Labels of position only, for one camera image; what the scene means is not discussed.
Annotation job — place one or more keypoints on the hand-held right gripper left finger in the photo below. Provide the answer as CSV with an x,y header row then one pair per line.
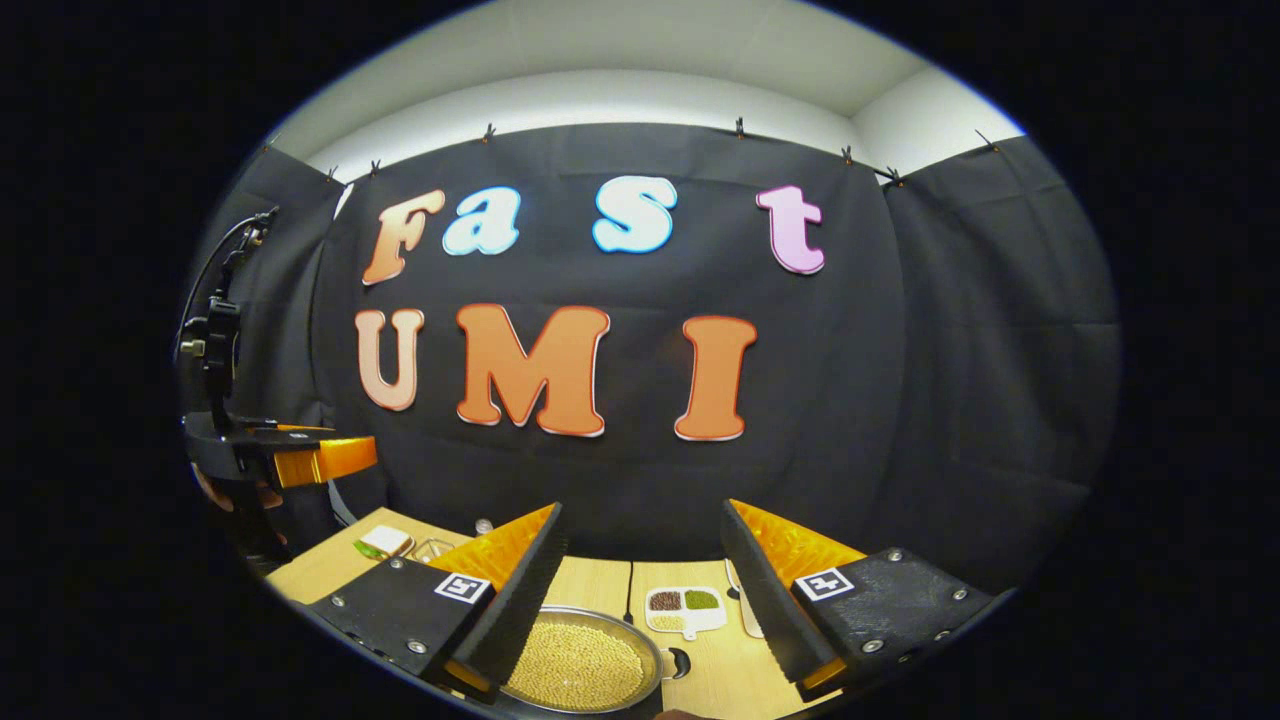
x,y
525,590

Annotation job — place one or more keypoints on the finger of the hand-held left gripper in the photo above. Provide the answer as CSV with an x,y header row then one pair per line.
x,y
325,462

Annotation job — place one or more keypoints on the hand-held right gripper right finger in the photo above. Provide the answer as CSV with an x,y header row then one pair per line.
x,y
765,600

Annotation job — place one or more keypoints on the white divided bean dish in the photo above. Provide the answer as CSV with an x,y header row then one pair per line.
x,y
685,605

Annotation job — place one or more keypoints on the pile of yellow soybeans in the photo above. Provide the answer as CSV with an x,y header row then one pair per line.
x,y
580,665

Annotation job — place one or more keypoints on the white plate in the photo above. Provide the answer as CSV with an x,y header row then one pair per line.
x,y
406,549

